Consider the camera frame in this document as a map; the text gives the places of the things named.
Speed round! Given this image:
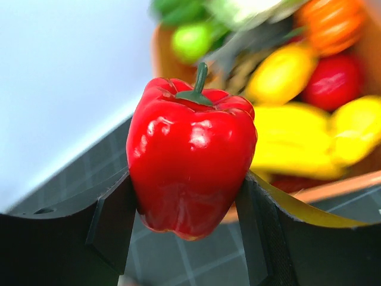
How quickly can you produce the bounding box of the green lime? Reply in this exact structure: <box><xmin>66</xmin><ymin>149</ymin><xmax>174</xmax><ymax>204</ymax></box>
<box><xmin>171</xmin><ymin>23</ymin><xmax>213</xmax><ymax>64</ymax></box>

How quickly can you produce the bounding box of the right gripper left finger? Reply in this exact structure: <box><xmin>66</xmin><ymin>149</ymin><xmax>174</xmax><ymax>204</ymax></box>
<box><xmin>1</xmin><ymin>173</ymin><xmax>136</xmax><ymax>285</ymax></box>

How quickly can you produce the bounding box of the red bell pepper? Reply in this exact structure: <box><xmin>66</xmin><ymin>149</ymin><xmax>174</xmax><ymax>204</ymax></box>
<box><xmin>126</xmin><ymin>63</ymin><xmax>257</xmax><ymax>241</ymax></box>

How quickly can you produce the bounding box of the yellow banana bunch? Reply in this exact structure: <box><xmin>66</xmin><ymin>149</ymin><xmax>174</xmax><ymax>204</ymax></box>
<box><xmin>251</xmin><ymin>102</ymin><xmax>345</xmax><ymax>180</ymax></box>

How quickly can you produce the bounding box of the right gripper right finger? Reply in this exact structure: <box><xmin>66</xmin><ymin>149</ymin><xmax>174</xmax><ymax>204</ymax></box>
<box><xmin>236</xmin><ymin>172</ymin><xmax>380</xmax><ymax>285</ymax></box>

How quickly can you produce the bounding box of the red apple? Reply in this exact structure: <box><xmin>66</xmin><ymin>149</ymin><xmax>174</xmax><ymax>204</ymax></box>
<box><xmin>301</xmin><ymin>53</ymin><xmax>364</xmax><ymax>112</ymax></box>

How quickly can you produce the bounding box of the yellow orange mango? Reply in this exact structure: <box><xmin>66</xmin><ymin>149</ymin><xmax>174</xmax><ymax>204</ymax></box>
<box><xmin>244</xmin><ymin>43</ymin><xmax>318</xmax><ymax>105</ymax></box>

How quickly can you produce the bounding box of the white cauliflower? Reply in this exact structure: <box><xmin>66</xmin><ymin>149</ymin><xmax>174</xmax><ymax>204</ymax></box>
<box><xmin>204</xmin><ymin>0</ymin><xmax>306</xmax><ymax>31</ymax></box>

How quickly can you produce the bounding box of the green bell pepper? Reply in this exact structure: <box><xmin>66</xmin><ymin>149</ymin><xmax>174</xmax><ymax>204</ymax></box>
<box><xmin>151</xmin><ymin>0</ymin><xmax>208</xmax><ymax>26</ymax></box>

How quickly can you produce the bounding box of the yellow lemon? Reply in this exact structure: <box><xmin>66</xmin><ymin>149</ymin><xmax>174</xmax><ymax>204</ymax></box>
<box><xmin>330</xmin><ymin>95</ymin><xmax>380</xmax><ymax>166</ymax></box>

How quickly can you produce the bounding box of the orange plastic bin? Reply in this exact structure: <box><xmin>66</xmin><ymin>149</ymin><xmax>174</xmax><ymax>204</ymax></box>
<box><xmin>150</xmin><ymin>0</ymin><xmax>381</xmax><ymax>224</ymax></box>

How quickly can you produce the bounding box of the small orange pumpkin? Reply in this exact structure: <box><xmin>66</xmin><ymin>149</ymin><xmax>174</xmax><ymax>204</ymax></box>
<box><xmin>295</xmin><ymin>0</ymin><xmax>366</xmax><ymax>57</ymax></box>

